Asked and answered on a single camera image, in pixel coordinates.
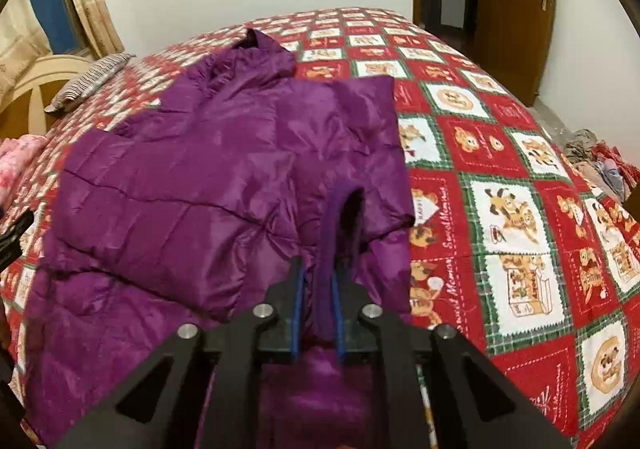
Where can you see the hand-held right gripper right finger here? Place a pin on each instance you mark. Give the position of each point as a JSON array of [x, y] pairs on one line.
[[339, 324]]

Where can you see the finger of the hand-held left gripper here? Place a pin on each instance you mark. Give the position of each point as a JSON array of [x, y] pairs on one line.
[[12, 241]]

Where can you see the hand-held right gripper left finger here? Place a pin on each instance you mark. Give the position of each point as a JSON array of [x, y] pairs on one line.
[[298, 314]]

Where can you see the purple down jacket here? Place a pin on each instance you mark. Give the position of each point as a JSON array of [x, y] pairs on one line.
[[200, 179]]

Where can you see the pile of clothes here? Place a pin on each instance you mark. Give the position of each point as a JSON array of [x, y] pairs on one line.
[[600, 164]]

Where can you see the pink cloth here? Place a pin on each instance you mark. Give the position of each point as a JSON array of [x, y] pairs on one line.
[[20, 164]]

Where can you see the cream wooden headboard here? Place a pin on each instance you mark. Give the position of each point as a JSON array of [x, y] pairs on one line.
[[30, 94]]

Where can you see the striped pillow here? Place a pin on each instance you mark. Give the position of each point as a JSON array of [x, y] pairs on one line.
[[85, 81]]

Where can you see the red printed bedspread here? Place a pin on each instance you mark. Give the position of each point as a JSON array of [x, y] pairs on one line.
[[500, 209]]

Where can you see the beige flat curtain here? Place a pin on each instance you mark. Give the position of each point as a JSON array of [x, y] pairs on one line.
[[20, 39]]

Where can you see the blue window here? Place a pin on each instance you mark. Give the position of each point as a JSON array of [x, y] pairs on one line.
[[50, 14]]

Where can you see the brown wooden door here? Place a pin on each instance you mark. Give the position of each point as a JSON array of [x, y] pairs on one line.
[[510, 19]]

